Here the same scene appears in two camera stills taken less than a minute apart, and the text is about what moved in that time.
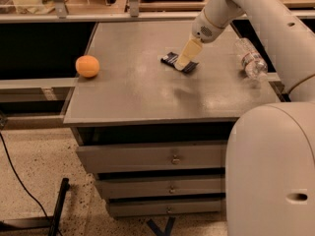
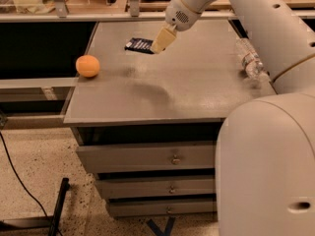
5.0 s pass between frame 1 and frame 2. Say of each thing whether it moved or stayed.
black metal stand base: stayed
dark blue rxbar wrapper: moved
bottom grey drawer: stayed
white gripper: moved
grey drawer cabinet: stayed
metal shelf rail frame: stayed
